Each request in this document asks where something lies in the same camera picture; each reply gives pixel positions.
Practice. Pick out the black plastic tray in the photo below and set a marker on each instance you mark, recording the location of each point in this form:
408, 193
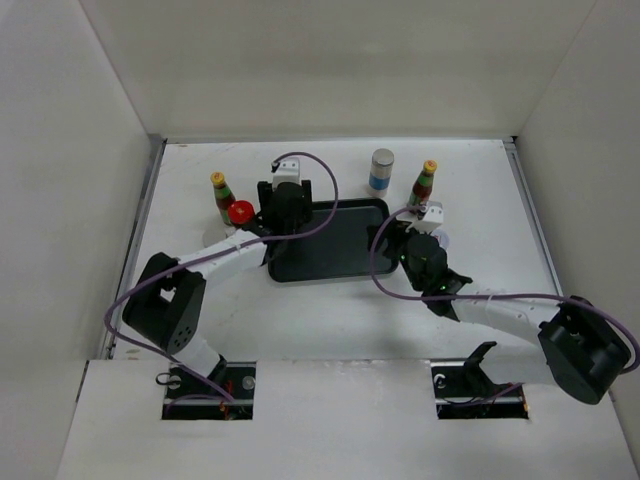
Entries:
340, 250

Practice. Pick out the blue-label pepper jar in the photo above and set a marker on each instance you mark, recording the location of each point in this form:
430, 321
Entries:
382, 161
215, 234

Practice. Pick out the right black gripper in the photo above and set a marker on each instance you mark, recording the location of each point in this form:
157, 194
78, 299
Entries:
391, 233

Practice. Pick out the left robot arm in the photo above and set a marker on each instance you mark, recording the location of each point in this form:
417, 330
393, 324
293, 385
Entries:
167, 312

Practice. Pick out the blue-label pepper jar left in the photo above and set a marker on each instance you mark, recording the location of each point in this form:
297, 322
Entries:
215, 234

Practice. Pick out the small white sauce cup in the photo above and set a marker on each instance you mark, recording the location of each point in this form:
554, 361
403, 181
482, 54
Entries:
442, 237

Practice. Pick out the blue-label pepper jar right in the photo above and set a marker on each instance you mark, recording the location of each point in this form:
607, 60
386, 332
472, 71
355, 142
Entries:
382, 161

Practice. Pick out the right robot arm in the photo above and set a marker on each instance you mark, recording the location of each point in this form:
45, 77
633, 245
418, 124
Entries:
574, 345

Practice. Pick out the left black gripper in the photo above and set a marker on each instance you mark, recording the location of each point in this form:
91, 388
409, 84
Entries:
304, 213

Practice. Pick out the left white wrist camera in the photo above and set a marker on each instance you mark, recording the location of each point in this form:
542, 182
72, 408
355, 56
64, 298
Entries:
286, 170

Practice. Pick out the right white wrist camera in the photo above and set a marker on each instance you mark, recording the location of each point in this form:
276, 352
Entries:
426, 217

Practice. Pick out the red-lid chili jar front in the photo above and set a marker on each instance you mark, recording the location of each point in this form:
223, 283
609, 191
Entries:
239, 213

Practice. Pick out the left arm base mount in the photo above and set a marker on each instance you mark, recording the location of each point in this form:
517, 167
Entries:
189, 399

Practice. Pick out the yellow-cap sauce bottle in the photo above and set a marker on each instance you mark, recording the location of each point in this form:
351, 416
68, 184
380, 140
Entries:
423, 186
223, 195

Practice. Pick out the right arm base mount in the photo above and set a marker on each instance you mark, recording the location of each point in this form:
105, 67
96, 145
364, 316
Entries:
463, 391

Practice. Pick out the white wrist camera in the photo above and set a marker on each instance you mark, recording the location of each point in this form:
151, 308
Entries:
286, 170
426, 217

